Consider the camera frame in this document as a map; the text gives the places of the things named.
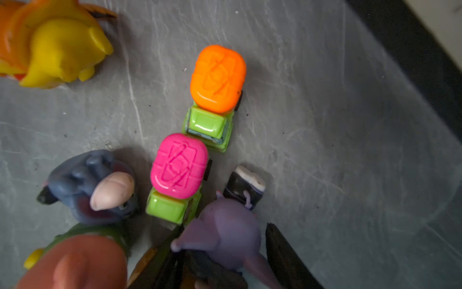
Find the green truck pink top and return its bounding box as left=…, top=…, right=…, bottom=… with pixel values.
left=145, top=133, right=212, bottom=229

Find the grey donkey toy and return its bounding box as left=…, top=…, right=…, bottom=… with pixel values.
left=37, top=149, right=139, bottom=225

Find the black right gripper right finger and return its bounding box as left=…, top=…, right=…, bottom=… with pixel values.
left=265, top=223, right=324, bottom=289

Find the pink pig toy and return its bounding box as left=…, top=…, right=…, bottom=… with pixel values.
left=15, top=222, right=130, bottom=289

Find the green truck orange top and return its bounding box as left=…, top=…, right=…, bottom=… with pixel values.
left=182, top=45, right=247, bottom=152

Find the white two-tier metal shelf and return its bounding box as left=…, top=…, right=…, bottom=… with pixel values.
left=348, top=1, right=462, bottom=139

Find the blue small toy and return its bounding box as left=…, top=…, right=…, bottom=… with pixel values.
left=223, top=165, right=267, bottom=210

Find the orange fox toy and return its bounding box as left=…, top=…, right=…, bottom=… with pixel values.
left=1, top=1, right=118, bottom=89

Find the purple eared figure toy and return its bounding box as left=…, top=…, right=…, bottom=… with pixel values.
left=170, top=191, right=283, bottom=289

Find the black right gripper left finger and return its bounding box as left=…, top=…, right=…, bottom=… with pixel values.
left=126, top=225, right=195, bottom=289

